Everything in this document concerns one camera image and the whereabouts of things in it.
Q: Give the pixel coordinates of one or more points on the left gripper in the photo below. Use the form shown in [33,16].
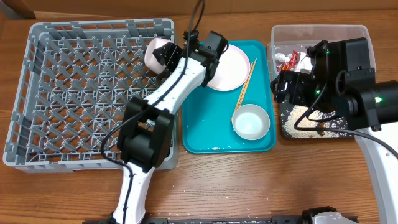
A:
[168,54]

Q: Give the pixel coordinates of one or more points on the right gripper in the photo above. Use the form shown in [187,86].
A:
[299,85]

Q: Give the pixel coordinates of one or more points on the small white plate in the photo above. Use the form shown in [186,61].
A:
[153,58]

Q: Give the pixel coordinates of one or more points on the white napkin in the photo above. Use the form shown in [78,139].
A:
[304,64]

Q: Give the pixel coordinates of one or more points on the red snack wrapper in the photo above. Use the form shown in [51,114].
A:
[288,62]

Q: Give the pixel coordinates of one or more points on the brown food scrap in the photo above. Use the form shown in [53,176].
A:
[321,132]

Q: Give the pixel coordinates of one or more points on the wooden chopstick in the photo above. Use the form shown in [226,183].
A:
[244,88]
[242,85]

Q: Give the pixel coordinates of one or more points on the grey bowl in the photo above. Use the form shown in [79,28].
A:
[251,122]

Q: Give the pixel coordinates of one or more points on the large white plate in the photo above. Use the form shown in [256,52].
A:
[232,70]

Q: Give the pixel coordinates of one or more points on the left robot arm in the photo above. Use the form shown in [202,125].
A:
[145,134]

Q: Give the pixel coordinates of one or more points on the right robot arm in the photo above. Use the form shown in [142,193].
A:
[343,82]

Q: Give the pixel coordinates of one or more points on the black waste tray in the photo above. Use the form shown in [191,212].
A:
[289,114]

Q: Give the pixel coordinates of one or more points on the clear plastic bin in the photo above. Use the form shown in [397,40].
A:
[285,39]

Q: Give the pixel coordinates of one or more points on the teal serving tray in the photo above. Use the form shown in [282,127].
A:
[206,113]

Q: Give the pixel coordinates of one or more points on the grey plastic dish rack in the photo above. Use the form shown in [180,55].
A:
[75,81]

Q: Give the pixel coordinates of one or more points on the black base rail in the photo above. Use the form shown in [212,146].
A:
[273,220]

